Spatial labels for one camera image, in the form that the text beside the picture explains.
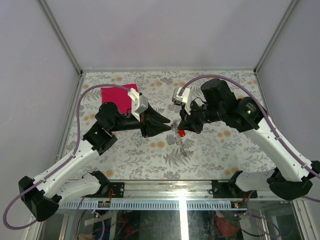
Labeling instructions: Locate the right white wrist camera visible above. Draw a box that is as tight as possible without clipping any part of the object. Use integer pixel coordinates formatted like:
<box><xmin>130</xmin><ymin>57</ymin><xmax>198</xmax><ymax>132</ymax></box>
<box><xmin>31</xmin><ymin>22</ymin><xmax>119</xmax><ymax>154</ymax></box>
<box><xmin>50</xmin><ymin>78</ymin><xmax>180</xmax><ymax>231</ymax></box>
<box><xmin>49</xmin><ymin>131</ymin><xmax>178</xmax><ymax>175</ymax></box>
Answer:
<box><xmin>172</xmin><ymin>87</ymin><xmax>192</xmax><ymax>115</ymax></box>

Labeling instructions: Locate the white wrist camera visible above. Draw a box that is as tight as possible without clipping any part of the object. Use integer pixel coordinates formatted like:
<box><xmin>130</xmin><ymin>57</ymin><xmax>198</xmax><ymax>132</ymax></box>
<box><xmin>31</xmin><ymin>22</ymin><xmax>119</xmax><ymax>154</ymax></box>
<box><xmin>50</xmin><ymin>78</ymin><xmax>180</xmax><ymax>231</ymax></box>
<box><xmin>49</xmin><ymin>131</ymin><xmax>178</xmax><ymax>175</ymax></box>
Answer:
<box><xmin>172</xmin><ymin>87</ymin><xmax>192</xmax><ymax>115</ymax></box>
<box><xmin>127</xmin><ymin>88</ymin><xmax>149</xmax><ymax>122</ymax></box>

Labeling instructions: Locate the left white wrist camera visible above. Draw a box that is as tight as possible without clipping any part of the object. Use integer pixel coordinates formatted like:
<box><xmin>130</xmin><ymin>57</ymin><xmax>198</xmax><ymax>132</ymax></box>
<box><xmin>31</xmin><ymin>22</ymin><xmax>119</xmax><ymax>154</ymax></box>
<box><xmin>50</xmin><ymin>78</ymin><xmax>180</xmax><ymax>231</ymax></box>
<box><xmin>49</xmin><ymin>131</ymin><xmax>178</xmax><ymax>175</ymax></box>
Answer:
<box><xmin>127</xmin><ymin>88</ymin><xmax>149</xmax><ymax>122</ymax></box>

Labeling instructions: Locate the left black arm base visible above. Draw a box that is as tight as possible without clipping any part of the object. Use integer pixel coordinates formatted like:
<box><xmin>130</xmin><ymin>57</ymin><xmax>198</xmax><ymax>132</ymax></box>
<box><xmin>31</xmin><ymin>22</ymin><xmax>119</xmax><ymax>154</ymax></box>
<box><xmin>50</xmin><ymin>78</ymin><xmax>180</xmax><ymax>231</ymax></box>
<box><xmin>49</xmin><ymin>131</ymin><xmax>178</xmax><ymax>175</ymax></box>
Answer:
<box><xmin>90</xmin><ymin>171</ymin><xmax>125</xmax><ymax>199</ymax></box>

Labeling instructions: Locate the grey slotted cable duct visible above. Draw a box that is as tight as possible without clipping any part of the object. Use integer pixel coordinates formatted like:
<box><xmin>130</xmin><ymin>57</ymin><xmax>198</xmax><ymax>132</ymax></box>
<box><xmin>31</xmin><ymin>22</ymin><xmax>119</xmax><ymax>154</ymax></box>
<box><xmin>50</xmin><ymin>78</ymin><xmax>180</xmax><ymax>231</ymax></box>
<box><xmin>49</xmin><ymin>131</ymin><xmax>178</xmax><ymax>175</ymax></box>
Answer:
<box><xmin>59</xmin><ymin>199</ymin><xmax>240</xmax><ymax>211</ymax></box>

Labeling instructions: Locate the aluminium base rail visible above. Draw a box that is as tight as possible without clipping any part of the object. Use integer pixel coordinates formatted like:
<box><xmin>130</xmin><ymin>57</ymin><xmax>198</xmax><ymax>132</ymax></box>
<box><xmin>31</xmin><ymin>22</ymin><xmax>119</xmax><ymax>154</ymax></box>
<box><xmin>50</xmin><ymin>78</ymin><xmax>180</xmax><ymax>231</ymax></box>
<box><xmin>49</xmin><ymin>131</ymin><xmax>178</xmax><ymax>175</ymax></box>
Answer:
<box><xmin>59</xmin><ymin>180</ymin><xmax>307</xmax><ymax>201</ymax></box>

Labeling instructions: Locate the magenta cloth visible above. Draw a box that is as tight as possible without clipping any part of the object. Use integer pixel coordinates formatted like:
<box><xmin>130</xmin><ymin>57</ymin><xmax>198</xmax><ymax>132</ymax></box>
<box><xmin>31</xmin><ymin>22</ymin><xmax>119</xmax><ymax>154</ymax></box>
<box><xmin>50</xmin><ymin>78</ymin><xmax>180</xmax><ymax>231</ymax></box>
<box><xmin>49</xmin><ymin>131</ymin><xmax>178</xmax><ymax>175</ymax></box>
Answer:
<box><xmin>99</xmin><ymin>86</ymin><xmax>132</xmax><ymax>114</ymax></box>

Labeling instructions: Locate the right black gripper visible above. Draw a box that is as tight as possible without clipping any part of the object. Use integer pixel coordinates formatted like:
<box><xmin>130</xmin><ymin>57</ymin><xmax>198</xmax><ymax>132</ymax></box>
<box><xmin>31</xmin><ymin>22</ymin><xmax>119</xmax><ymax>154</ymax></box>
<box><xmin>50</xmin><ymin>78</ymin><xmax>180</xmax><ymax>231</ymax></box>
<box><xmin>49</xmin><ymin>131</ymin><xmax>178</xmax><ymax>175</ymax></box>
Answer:
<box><xmin>177</xmin><ymin>98</ymin><xmax>224</xmax><ymax>134</ymax></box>

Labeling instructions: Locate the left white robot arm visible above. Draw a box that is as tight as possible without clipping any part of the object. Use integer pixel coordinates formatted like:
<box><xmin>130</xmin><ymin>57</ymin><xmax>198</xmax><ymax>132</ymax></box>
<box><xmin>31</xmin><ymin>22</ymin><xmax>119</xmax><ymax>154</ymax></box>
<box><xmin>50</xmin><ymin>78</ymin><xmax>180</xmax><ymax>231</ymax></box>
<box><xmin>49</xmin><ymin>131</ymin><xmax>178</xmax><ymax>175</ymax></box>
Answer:
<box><xmin>18</xmin><ymin>102</ymin><xmax>171</xmax><ymax>222</ymax></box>

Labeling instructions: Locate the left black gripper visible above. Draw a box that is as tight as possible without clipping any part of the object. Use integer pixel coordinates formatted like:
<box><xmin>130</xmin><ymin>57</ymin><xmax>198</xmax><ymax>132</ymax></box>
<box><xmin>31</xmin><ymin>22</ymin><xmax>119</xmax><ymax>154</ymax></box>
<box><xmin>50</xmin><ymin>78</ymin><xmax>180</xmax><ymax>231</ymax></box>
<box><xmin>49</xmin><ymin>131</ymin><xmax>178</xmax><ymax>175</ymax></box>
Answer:
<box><xmin>110</xmin><ymin>102</ymin><xmax>173</xmax><ymax>138</ymax></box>

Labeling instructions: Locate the large metal keyring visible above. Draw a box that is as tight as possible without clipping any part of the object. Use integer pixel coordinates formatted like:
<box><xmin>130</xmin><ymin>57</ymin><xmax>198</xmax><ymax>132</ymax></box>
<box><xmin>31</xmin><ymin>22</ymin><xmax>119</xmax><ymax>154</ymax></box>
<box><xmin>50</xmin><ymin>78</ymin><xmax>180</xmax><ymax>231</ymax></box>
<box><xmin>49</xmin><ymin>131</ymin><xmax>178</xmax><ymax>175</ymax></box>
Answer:
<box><xmin>171</xmin><ymin>119</ymin><xmax>187</xmax><ymax>157</ymax></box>

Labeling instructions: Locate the red key tag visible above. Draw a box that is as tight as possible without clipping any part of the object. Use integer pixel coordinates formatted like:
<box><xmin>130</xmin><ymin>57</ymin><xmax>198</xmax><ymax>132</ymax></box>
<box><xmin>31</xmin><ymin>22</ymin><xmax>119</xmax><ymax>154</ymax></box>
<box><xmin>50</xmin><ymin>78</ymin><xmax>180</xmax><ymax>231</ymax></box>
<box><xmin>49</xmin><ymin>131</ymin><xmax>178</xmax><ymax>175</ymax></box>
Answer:
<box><xmin>178</xmin><ymin>129</ymin><xmax>186</xmax><ymax>138</ymax></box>

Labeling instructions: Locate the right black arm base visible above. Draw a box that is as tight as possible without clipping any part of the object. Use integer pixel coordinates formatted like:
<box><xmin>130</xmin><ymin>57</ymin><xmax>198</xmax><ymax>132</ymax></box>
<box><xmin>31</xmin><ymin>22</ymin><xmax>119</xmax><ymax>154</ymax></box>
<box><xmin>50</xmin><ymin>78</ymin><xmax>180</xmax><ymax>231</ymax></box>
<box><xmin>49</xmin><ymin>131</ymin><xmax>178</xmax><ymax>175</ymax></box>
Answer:
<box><xmin>208</xmin><ymin>170</ymin><xmax>260</xmax><ymax>199</ymax></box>

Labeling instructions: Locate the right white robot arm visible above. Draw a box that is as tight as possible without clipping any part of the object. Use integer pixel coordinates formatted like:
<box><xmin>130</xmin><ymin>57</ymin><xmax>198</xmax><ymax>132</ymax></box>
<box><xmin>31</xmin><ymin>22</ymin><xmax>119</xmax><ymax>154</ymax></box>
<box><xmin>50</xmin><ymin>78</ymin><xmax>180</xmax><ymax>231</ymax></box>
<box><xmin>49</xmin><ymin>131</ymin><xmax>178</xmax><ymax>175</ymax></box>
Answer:
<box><xmin>172</xmin><ymin>75</ymin><xmax>320</xmax><ymax>201</ymax></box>

